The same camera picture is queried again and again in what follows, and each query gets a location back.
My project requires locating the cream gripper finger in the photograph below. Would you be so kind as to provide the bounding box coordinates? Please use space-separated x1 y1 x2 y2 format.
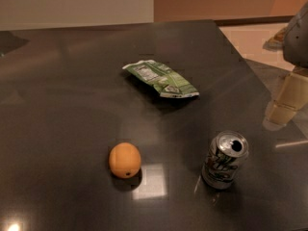
267 66 308 126

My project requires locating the silver 7up soda can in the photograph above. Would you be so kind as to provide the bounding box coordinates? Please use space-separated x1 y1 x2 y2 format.
201 131 248 190

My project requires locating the green chip bag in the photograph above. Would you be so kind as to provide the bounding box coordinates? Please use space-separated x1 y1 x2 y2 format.
123 60 199 98

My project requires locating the orange fruit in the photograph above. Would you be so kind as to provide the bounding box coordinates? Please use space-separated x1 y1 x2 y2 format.
109 142 141 179

